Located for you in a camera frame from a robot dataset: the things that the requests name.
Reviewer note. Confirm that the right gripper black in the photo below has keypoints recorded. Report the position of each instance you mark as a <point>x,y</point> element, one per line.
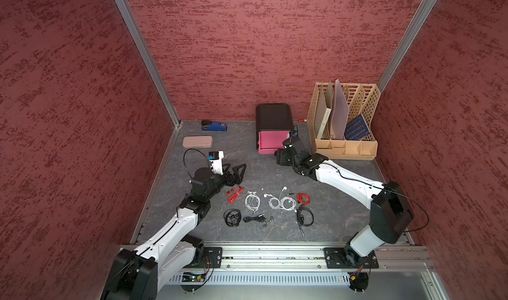
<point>280,154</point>

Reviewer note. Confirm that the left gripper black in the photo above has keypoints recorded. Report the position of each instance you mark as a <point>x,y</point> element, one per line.
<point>237,179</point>

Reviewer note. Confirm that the pink drawer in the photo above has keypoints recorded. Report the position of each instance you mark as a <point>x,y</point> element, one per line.
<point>271,141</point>

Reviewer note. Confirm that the red earphones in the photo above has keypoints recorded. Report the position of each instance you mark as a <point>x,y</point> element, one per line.
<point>300,198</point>
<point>233,194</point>

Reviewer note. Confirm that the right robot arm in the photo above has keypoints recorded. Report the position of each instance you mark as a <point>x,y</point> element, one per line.
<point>390,209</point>

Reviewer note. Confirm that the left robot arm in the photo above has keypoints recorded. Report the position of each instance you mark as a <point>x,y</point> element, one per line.
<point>141,273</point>

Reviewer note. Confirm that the white earphones left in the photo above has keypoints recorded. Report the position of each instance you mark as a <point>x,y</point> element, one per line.
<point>252,201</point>

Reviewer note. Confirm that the white earphones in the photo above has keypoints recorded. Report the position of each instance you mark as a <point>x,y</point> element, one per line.
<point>273,202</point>
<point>252,201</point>
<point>286,203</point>

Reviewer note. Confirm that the black drawer cabinet shell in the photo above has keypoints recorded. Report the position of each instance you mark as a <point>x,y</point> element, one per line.
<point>273,117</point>

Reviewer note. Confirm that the black earphones left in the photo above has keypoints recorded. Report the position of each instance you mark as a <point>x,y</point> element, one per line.
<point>232,217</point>

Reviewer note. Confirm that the black earphones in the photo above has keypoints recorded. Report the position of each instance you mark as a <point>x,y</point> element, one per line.
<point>232,217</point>
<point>304,218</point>
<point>259,219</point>

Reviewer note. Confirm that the white earphones right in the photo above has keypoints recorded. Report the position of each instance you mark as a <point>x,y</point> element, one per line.
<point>286,203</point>

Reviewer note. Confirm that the white earphones middle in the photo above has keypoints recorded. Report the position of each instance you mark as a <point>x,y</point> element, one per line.
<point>273,202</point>

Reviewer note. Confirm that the black earphones middle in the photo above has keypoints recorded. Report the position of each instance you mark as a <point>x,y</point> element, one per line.
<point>259,219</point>

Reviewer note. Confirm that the black earphones right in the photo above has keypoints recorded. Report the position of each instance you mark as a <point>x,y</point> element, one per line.
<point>304,218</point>

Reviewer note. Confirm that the white booklet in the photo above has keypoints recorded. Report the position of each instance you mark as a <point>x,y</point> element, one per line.
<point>321,121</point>

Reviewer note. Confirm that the pink pencil case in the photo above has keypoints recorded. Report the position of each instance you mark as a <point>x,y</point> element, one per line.
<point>198,142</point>

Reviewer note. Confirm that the blue stapler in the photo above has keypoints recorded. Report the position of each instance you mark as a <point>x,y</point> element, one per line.
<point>207,125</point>

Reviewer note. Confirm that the translucent plastic folder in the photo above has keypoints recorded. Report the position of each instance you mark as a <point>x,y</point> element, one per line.
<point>340,113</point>

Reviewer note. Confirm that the dark blue notebook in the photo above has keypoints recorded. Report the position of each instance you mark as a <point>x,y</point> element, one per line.
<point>357,129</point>

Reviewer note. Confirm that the beige file organizer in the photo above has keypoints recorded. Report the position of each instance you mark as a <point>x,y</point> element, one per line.
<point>362,99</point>

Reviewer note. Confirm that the vented metal strip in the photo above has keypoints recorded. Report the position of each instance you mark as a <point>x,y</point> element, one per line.
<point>280,278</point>

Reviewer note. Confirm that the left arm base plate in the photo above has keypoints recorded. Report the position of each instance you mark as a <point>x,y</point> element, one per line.
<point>207,257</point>

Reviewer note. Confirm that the aluminium front rail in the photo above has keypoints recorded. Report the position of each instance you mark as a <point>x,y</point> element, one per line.
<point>309,257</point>

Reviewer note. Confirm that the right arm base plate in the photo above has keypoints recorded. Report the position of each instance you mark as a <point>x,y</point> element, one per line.
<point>335,258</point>

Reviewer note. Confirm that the right corner aluminium post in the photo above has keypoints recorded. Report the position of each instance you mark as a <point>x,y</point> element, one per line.
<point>414,27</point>

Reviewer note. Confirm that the corner aluminium post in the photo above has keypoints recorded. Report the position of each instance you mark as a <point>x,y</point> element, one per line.
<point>137,36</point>
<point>414,27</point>

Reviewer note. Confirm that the left corner aluminium post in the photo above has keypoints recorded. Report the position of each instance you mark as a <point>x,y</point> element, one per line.
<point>137,36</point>

